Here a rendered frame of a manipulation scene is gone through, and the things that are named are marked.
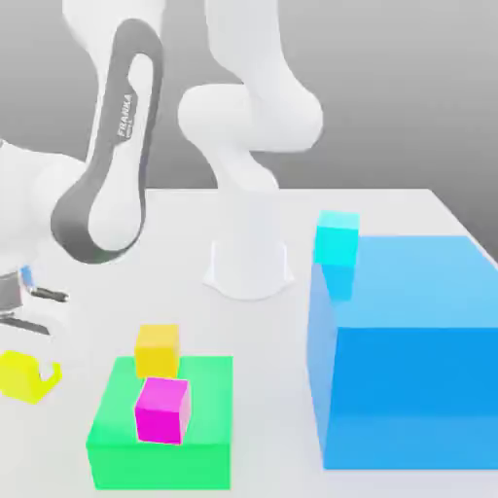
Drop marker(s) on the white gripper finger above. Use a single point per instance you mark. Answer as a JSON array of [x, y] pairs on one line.
[[46, 369]]

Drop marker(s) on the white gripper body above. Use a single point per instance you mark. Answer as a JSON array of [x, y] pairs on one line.
[[23, 338]]

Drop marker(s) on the small yellow cube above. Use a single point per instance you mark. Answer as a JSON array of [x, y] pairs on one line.
[[19, 375]]

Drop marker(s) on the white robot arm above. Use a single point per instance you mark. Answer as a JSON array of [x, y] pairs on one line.
[[249, 116]]

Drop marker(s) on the small orange cube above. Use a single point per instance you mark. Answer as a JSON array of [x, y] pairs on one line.
[[156, 350]]

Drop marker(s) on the small magenta cube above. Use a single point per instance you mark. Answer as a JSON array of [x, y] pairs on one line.
[[159, 416]]

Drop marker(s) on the small cyan cube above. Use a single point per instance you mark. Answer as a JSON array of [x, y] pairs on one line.
[[336, 241]]

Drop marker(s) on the large green box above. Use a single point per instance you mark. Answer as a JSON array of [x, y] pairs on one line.
[[159, 465]]

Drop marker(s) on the large blue box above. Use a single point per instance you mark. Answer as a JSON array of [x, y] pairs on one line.
[[416, 373]]

